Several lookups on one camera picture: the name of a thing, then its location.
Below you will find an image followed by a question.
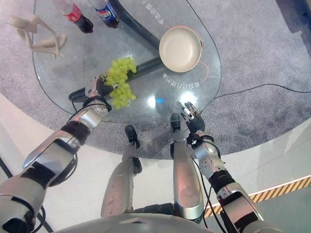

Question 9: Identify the silver robot leg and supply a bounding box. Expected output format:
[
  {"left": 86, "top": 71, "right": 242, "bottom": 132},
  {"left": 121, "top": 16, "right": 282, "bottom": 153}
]
[
  {"left": 169, "top": 113, "right": 205, "bottom": 220},
  {"left": 101, "top": 125, "right": 143, "bottom": 218}
]

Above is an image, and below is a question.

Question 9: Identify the silver robot torso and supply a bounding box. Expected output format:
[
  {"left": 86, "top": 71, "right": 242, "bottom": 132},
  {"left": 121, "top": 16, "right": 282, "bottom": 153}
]
[{"left": 54, "top": 203, "right": 284, "bottom": 233}]

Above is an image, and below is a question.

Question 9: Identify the cream round plate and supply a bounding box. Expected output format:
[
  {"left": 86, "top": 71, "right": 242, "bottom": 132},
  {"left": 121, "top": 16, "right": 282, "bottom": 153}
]
[{"left": 158, "top": 27, "right": 203, "bottom": 73}]

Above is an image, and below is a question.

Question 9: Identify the blue label cola bottle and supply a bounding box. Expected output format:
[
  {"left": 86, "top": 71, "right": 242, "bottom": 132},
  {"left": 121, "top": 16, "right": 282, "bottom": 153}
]
[{"left": 87, "top": 0, "right": 120, "bottom": 29}]

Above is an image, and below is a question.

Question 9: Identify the black floor cable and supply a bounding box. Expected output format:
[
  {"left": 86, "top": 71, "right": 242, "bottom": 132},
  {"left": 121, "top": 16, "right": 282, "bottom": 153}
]
[{"left": 213, "top": 83, "right": 311, "bottom": 100}]

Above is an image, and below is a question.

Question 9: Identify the red label cola bottle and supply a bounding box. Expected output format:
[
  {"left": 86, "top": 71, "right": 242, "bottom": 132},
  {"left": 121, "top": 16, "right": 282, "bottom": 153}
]
[{"left": 52, "top": 0, "right": 94, "bottom": 34}]

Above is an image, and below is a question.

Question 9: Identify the dark table base frame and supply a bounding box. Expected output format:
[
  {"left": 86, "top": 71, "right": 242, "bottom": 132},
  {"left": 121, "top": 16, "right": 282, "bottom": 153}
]
[{"left": 69, "top": 0, "right": 163, "bottom": 102}]

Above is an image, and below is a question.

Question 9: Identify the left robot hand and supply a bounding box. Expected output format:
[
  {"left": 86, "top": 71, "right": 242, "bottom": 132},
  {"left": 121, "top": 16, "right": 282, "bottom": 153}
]
[{"left": 84, "top": 74, "right": 120, "bottom": 99}]

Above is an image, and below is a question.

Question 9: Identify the green grape bunch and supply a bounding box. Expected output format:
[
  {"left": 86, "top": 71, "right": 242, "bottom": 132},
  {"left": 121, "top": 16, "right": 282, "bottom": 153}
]
[{"left": 104, "top": 57, "right": 138, "bottom": 110}]

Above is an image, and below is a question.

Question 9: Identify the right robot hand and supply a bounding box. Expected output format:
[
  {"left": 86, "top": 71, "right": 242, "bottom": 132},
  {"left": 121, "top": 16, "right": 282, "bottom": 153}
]
[{"left": 180, "top": 101, "right": 206, "bottom": 134}]

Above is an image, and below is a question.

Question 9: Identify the left silver robot leg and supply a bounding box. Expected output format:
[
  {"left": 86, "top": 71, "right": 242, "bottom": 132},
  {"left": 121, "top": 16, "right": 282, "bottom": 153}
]
[{"left": 101, "top": 125, "right": 143, "bottom": 218}]

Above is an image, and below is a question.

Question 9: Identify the glass table top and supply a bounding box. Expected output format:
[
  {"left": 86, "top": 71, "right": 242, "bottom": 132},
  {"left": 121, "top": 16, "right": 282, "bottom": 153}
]
[{"left": 32, "top": 0, "right": 222, "bottom": 124}]

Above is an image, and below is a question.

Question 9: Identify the right silver robot leg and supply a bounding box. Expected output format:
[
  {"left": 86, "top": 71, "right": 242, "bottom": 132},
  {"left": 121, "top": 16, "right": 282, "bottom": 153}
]
[{"left": 169, "top": 113, "right": 205, "bottom": 220}]

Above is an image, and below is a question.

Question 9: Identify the yellow black hazard tape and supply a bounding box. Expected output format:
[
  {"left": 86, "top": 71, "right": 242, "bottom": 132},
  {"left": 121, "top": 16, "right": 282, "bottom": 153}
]
[{"left": 203, "top": 176, "right": 311, "bottom": 218}]

